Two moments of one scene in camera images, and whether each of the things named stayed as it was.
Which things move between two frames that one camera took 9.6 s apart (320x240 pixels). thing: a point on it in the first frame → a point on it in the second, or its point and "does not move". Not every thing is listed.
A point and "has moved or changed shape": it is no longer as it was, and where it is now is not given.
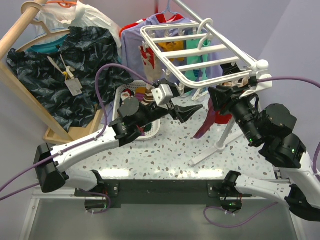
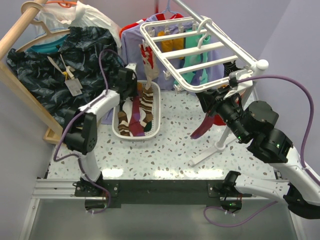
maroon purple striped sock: (140, 92) has moved or changed shape
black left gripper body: (154, 114) → (132, 88)
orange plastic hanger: (65, 4) does not move
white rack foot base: (218, 148) does not move
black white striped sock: (229, 69) does not move
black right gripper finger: (226, 91) does not move
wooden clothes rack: (12, 80) does not move
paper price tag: (74, 86) does not move
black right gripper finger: (220, 95) → (206, 99)
